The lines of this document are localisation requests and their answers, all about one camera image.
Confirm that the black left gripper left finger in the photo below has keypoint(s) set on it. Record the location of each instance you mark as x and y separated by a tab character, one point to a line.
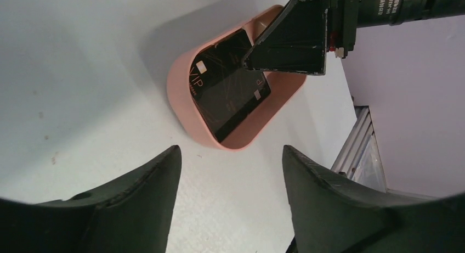
131	213

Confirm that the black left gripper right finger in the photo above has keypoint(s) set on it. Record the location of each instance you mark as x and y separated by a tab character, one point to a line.
331	213

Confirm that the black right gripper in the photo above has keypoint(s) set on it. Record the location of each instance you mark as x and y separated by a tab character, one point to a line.
296	40

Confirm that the pink oval tray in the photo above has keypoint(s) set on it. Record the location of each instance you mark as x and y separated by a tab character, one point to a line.
283	87

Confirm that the black credit card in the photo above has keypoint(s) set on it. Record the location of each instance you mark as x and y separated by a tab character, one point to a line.
224	92

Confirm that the aluminium frame rail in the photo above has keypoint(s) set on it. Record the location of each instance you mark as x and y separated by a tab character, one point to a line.
359	159

